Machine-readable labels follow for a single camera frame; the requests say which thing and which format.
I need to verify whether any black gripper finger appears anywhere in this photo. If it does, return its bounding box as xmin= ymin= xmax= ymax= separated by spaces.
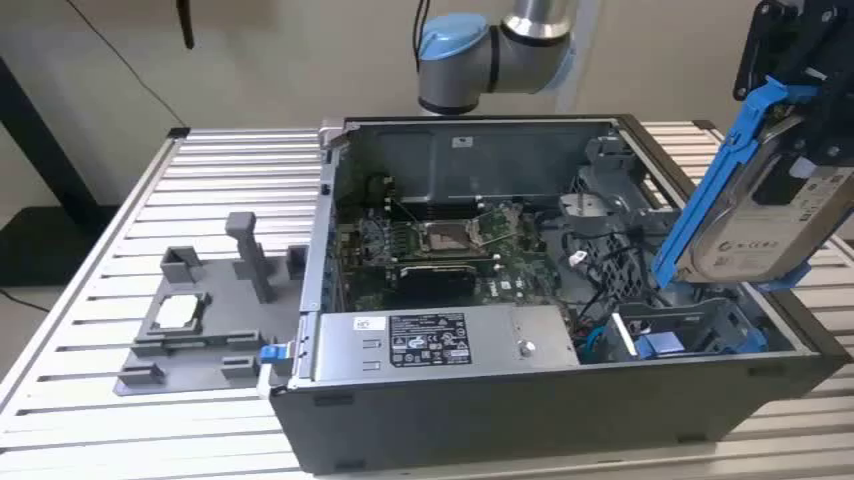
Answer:
xmin=751 ymin=74 xmax=854 ymax=207

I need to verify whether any hard disk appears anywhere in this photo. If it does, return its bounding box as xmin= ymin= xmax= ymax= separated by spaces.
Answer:
xmin=630 ymin=327 xmax=770 ymax=359
xmin=649 ymin=74 xmax=854 ymax=295

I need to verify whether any black disk wire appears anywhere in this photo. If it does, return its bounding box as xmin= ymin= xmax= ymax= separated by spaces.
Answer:
xmin=577 ymin=234 xmax=669 ymax=324

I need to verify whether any black RAM slot bank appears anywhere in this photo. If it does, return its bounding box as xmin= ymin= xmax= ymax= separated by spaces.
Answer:
xmin=387 ymin=193 xmax=488 ymax=221

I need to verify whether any green motherboard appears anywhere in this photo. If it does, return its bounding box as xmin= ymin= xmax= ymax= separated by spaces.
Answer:
xmin=335 ymin=198 xmax=577 ymax=312

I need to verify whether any metal socket cover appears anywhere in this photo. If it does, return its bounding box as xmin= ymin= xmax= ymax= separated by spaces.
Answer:
xmin=471 ymin=206 xmax=526 ymax=247

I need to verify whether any CPU socket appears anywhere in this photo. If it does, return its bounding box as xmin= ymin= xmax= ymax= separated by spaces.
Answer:
xmin=415 ymin=219 xmax=483 ymax=252

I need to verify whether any black graphics card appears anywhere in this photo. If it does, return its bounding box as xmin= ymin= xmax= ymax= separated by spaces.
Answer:
xmin=395 ymin=261 xmax=479 ymax=303

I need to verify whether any silver power supply with label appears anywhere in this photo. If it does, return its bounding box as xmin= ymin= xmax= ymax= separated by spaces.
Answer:
xmin=311 ymin=305 xmax=581 ymax=387

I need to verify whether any open black PC case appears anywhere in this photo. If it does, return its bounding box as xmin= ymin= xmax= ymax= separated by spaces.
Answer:
xmin=256 ymin=113 xmax=853 ymax=476

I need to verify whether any grey parts rack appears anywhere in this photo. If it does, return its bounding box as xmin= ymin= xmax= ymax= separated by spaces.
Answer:
xmin=112 ymin=211 xmax=310 ymax=399

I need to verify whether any silver CPU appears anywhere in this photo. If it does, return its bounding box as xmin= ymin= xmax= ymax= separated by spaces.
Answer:
xmin=155 ymin=296 xmax=203 ymax=329

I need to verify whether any black stand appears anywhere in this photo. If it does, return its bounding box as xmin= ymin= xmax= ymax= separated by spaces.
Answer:
xmin=0 ymin=55 xmax=119 ymax=289

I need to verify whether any grey fan bracket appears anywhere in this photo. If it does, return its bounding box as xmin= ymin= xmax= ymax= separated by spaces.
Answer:
xmin=555 ymin=135 xmax=646 ymax=227

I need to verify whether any black wire with white plug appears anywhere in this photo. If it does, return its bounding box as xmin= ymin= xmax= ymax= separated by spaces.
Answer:
xmin=560 ymin=227 xmax=642 ymax=269

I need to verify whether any blue data cable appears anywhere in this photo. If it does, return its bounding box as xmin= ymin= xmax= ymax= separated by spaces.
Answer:
xmin=585 ymin=323 xmax=610 ymax=362

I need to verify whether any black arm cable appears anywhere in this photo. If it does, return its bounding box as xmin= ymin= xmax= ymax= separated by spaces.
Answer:
xmin=411 ymin=0 xmax=430 ymax=64

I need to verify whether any thin wire locking lever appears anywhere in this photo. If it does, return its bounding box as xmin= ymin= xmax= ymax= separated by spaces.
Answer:
xmin=390 ymin=197 xmax=428 ymax=227

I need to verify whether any black hanging strap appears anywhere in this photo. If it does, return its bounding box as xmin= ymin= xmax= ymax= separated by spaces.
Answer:
xmin=175 ymin=0 xmax=196 ymax=50

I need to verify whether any thin black wall cable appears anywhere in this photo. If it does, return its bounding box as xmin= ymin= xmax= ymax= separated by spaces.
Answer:
xmin=65 ymin=0 xmax=190 ymax=129

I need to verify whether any black floor cable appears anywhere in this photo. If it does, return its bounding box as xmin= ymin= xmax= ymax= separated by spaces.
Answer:
xmin=0 ymin=286 xmax=52 ymax=314

